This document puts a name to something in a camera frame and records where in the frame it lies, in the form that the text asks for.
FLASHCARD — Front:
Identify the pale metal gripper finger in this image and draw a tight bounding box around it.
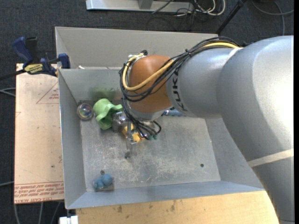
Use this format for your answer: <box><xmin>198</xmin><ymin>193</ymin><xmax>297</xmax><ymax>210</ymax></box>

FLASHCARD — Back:
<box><xmin>124</xmin><ymin>126</ymin><xmax>132</xmax><ymax>160</ymax></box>

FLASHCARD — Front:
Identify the yellow toy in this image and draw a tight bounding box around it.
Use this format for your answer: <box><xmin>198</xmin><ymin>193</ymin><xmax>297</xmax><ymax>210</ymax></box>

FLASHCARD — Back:
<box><xmin>122</xmin><ymin>122</ymin><xmax>146</xmax><ymax>145</ymax></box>

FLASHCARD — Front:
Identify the green plastic cup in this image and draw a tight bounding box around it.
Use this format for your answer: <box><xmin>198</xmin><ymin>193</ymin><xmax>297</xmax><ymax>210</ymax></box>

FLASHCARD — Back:
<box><xmin>93</xmin><ymin>98</ymin><xmax>123</xmax><ymax>131</ymax></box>

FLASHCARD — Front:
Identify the clear glass ball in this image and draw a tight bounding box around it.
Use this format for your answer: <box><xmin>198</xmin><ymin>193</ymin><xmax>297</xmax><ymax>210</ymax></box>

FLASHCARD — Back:
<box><xmin>77</xmin><ymin>102</ymin><xmax>94</xmax><ymax>121</ymax></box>

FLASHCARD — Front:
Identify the grey metal bin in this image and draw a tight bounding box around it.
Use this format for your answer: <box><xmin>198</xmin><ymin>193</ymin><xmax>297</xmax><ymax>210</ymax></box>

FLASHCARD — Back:
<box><xmin>55</xmin><ymin>26</ymin><xmax>265</xmax><ymax>210</ymax></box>

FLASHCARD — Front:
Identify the blue toy animal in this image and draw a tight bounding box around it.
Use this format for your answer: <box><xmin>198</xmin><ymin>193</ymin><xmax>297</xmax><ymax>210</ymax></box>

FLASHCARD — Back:
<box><xmin>92</xmin><ymin>173</ymin><xmax>115</xmax><ymax>192</ymax></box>

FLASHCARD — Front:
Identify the blue and white small object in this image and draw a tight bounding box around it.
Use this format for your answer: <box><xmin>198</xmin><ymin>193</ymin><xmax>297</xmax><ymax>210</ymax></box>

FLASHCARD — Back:
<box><xmin>163</xmin><ymin>109</ymin><xmax>185</xmax><ymax>117</ymax></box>

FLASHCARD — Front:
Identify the brown cardboard board, red print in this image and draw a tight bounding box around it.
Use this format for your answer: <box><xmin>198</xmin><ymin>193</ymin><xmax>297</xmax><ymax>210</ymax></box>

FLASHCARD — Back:
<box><xmin>14</xmin><ymin>63</ymin><xmax>65</xmax><ymax>204</ymax></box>

